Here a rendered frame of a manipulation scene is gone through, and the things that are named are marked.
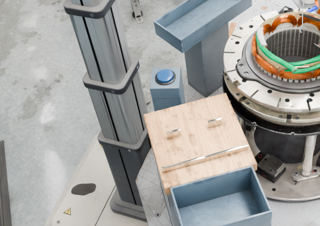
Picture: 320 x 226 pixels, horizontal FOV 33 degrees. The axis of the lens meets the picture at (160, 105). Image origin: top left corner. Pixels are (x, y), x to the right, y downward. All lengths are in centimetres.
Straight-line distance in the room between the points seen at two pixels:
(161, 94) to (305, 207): 44
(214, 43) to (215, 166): 47
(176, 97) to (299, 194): 38
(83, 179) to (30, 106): 80
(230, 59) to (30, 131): 162
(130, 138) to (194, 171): 57
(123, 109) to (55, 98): 129
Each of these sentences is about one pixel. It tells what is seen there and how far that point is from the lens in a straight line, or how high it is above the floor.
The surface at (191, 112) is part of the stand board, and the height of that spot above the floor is 107.
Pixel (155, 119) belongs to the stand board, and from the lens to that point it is 115.
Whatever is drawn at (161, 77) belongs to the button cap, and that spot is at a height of 104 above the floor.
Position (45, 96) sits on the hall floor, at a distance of 280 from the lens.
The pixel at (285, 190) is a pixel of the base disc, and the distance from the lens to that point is 135.
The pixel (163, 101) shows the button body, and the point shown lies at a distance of 129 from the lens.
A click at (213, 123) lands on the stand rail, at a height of 108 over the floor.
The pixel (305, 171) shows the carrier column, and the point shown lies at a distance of 135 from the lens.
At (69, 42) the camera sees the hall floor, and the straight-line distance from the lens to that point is 306.
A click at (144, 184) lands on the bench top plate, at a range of 140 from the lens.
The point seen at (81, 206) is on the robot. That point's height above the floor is 26.
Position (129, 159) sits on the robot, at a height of 59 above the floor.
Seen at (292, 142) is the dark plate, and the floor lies 78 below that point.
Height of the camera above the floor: 194
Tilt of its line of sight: 48 degrees down
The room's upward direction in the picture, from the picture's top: 11 degrees counter-clockwise
